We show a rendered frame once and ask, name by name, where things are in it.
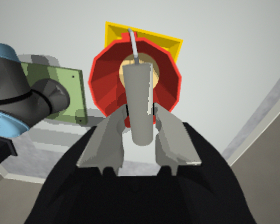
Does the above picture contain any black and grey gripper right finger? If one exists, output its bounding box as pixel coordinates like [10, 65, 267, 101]
[153, 102, 257, 224]

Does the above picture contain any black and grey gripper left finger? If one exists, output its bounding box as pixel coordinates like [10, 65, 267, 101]
[24, 104, 129, 224]

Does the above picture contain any yellow square tray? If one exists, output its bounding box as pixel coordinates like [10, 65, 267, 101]
[104, 21, 183, 64]

